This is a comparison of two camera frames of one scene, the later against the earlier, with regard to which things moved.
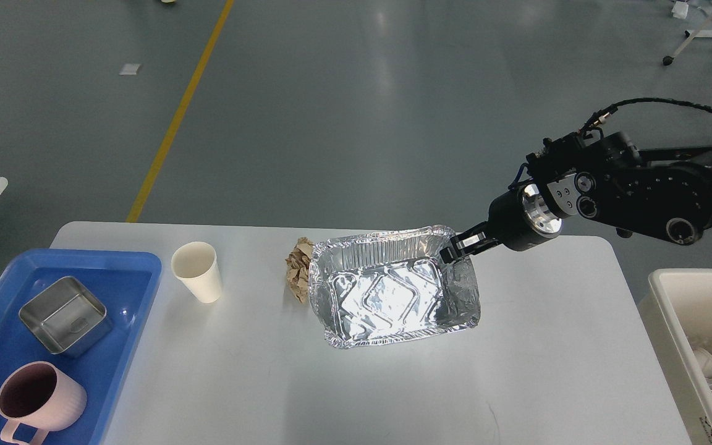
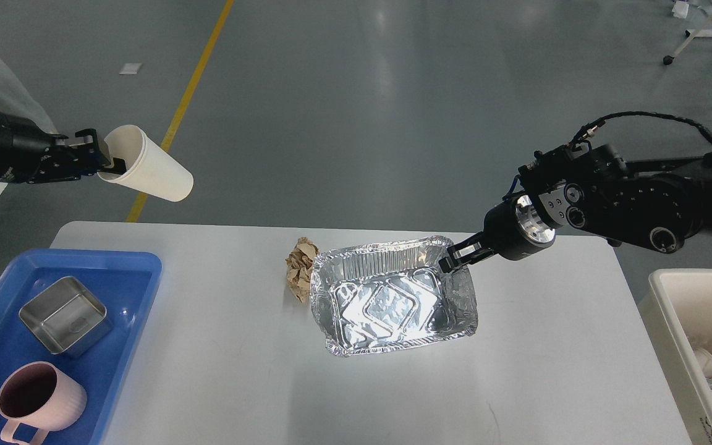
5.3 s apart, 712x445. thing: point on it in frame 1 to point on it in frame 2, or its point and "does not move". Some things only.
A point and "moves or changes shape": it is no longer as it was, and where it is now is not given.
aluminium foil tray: x=379 y=285 moves or changes shape
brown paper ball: x=298 y=261 does not move
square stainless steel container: x=67 y=317 does not move
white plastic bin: x=698 y=324 does not move
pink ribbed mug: x=37 y=398 does not move
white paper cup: x=196 y=264 to x=149 y=169
